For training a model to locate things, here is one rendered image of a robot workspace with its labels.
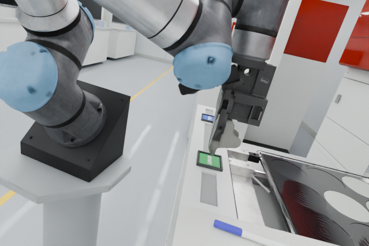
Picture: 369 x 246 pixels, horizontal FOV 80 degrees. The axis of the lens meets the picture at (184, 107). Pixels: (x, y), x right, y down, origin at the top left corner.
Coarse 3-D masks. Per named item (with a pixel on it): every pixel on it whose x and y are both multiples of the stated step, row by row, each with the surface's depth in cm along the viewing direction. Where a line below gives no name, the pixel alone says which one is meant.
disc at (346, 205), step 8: (328, 192) 58; (336, 192) 58; (328, 200) 54; (336, 200) 55; (344, 200) 56; (352, 200) 56; (336, 208) 52; (344, 208) 53; (352, 208) 53; (360, 208) 54; (352, 216) 50; (360, 216) 51; (368, 216) 52
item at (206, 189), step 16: (208, 112) 80; (192, 128) 73; (208, 128) 66; (192, 144) 54; (192, 160) 47; (224, 160) 50; (192, 176) 42; (208, 176) 43; (224, 176) 44; (192, 192) 37; (208, 192) 39; (224, 192) 39; (176, 208) 42; (208, 208) 35; (224, 208) 36
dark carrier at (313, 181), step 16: (272, 160) 68; (288, 160) 70; (272, 176) 59; (288, 176) 61; (304, 176) 63; (320, 176) 65; (336, 176) 67; (352, 176) 69; (288, 192) 54; (304, 192) 55; (320, 192) 57; (352, 192) 60; (288, 208) 48; (304, 208) 49; (320, 208) 51; (304, 224) 45; (320, 224) 46; (336, 224) 47; (352, 224) 48; (368, 224) 49; (320, 240) 42; (336, 240) 43; (352, 240) 43; (368, 240) 44
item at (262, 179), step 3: (255, 174) 68; (258, 174) 68; (252, 177) 67; (255, 177) 67; (258, 177) 67; (261, 177) 67; (264, 177) 67; (252, 180) 67; (261, 180) 67; (264, 180) 67; (255, 183) 68; (258, 183) 68; (264, 183) 67; (267, 183) 67; (267, 186) 67
